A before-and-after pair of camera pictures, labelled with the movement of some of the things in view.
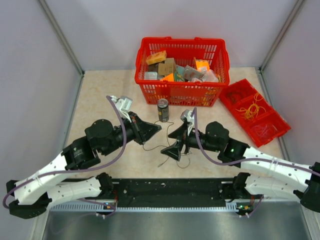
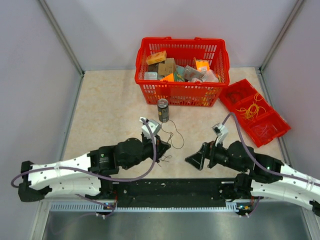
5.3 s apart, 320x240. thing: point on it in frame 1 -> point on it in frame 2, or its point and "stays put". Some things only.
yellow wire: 252,110 stays put
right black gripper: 174,151 -> 207,151
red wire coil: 235,96 stays put
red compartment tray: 253,113 stays put
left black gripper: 143,131 -> 161,147
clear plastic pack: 151,75 stays put
